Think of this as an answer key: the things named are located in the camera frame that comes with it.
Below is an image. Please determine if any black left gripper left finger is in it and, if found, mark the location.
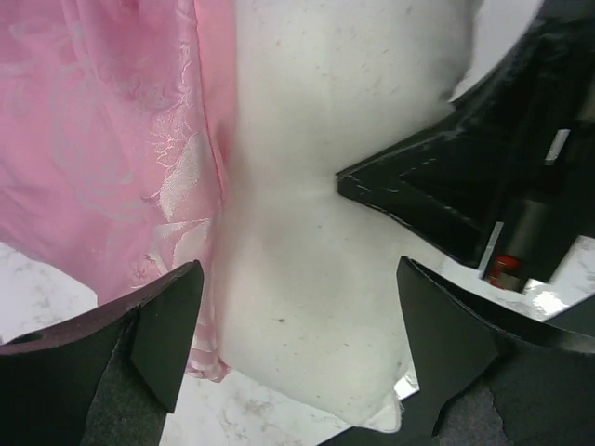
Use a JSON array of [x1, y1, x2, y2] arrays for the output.
[[1, 261, 204, 445]]

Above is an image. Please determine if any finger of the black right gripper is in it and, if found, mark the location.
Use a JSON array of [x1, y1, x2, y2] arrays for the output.
[[335, 134, 512, 270]]

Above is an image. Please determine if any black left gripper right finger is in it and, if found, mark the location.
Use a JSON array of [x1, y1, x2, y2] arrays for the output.
[[396, 257, 594, 445]]

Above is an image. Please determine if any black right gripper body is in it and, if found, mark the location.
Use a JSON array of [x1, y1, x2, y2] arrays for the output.
[[446, 1, 594, 291]]

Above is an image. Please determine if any white pillow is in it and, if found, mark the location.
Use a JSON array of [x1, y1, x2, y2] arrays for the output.
[[212, 1, 537, 432]]

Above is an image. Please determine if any pink satin pillowcase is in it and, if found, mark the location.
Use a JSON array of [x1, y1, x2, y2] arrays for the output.
[[0, 0, 241, 385]]

